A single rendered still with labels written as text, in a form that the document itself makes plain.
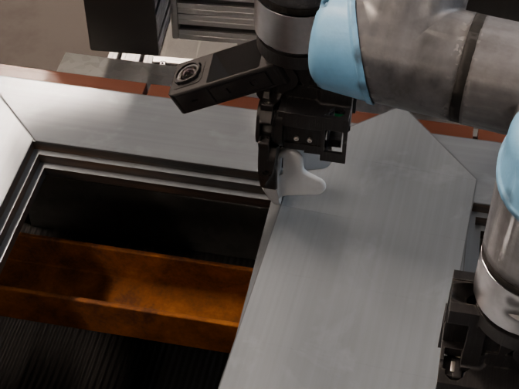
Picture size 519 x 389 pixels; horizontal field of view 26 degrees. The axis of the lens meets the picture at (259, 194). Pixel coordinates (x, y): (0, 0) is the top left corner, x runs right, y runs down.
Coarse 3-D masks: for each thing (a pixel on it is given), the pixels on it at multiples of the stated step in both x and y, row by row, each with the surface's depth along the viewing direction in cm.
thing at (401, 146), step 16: (352, 128) 116; (368, 128) 116; (384, 128) 116; (400, 128) 116; (416, 128) 116; (352, 144) 114; (368, 144) 114; (384, 144) 114; (400, 144) 114; (416, 144) 114; (432, 144) 114; (368, 160) 113; (384, 160) 113; (400, 160) 113; (416, 160) 113; (432, 160) 113; (448, 160) 113; (464, 176) 111
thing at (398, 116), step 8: (384, 112) 118; (392, 112) 118; (400, 112) 118; (408, 112) 118; (376, 120) 117; (384, 120) 117; (392, 120) 117; (400, 120) 117; (408, 120) 117; (416, 120) 117; (424, 128) 116
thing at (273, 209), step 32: (32, 160) 115; (64, 160) 115; (96, 160) 115; (128, 160) 114; (160, 160) 113; (32, 192) 113; (192, 192) 114; (224, 192) 113; (256, 192) 113; (0, 224) 109; (480, 224) 110; (0, 256) 107; (256, 256) 107
